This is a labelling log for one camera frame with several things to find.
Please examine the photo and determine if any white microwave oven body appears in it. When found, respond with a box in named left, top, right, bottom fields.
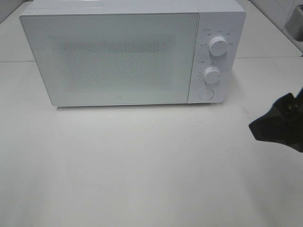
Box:
left=20, top=0, right=246, bottom=106

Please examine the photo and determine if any round door release button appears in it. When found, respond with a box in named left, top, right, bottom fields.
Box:
left=199, top=88, right=214, bottom=100

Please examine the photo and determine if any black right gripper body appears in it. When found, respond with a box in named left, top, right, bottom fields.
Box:
left=249, top=91, right=303, bottom=153

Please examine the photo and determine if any upper white power knob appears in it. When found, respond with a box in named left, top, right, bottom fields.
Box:
left=208, top=35, right=228, bottom=57

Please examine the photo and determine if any white microwave door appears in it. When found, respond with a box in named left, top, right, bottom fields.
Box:
left=20, top=13, right=198, bottom=106

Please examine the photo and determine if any white timer knob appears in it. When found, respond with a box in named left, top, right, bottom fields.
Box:
left=203, top=67, right=221, bottom=84

